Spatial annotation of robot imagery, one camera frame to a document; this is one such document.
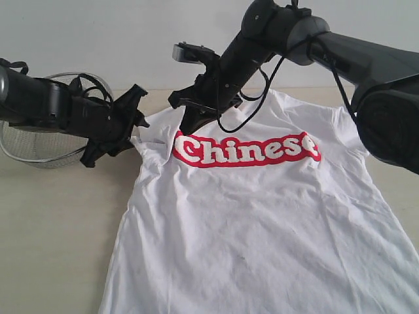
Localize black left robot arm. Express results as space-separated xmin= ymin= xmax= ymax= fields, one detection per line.
xmin=1 ymin=59 xmax=150 ymax=168

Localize white t-shirt red lettering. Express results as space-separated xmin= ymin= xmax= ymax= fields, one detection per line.
xmin=100 ymin=91 xmax=418 ymax=313

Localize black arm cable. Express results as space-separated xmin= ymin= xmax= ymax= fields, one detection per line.
xmin=215 ymin=0 xmax=361 ymax=133
xmin=0 ymin=58 xmax=114 ymax=109

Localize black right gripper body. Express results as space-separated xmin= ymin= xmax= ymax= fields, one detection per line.
xmin=194 ymin=42 xmax=272 ymax=113

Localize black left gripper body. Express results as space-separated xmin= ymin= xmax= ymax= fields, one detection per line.
xmin=65 ymin=97 xmax=149 ymax=167

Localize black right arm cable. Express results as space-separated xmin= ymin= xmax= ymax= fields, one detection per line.
xmin=215 ymin=0 xmax=361 ymax=133

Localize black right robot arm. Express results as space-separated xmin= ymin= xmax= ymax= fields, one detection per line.
xmin=168 ymin=1 xmax=418 ymax=173

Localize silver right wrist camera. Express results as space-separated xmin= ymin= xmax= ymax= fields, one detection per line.
xmin=172 ymin=42 xmax=220 ymax=66

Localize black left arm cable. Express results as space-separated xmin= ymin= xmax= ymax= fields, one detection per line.
xmin=0 ymin=58 xmax=114 ymax=109

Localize metal wire mesh basket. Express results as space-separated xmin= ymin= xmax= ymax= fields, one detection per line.
xmin=1 ymin=72 xmax=113 ymax=169

